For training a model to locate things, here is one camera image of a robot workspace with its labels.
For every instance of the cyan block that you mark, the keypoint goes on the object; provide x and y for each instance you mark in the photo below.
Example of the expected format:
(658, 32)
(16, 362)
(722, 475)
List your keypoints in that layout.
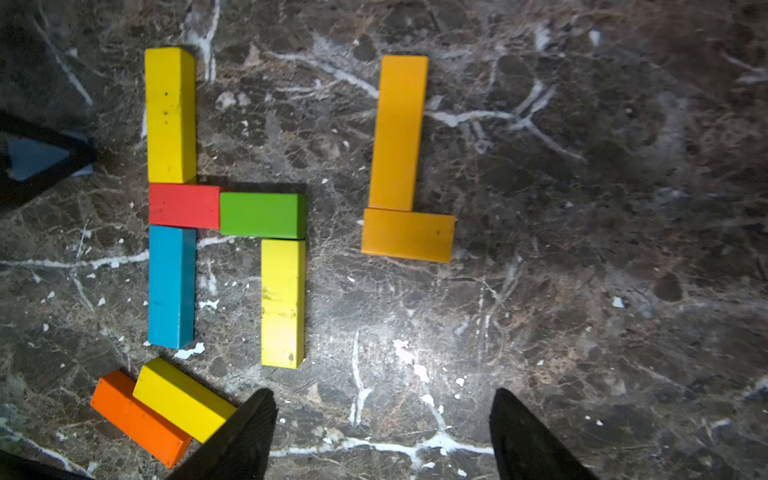
(172, 257)

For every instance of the green block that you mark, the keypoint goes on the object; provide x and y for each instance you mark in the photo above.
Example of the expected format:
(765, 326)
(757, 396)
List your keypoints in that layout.
(263, 215)

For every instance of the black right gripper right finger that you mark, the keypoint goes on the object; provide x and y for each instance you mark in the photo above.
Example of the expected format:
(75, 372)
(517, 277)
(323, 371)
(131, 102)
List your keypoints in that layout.
(524, 448)

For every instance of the yellow stroke block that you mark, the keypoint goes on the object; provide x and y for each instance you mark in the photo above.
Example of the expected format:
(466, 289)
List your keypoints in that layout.
(171, 115)

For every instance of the dark yellow block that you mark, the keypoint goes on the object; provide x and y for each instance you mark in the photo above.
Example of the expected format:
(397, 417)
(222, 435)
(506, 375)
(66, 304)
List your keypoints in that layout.
(408, 235)

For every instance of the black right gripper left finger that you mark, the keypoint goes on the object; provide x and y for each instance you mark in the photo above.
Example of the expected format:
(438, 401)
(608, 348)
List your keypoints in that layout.
(240, 448)

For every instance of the long yellow block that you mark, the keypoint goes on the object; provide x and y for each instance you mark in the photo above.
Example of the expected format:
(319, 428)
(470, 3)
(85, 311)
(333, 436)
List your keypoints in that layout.
(400, 111)

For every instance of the light blue block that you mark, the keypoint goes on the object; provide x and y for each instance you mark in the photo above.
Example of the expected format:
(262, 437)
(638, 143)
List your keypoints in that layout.
(29, 157)

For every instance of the small yellow block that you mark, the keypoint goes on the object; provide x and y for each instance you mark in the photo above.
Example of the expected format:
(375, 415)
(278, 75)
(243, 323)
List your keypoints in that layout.
(283, 274)

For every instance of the red block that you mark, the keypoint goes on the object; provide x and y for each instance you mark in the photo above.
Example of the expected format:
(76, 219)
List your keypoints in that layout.
(184, 206)

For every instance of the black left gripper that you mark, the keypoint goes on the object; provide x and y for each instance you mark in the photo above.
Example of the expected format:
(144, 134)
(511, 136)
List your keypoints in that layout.
(14, 193)

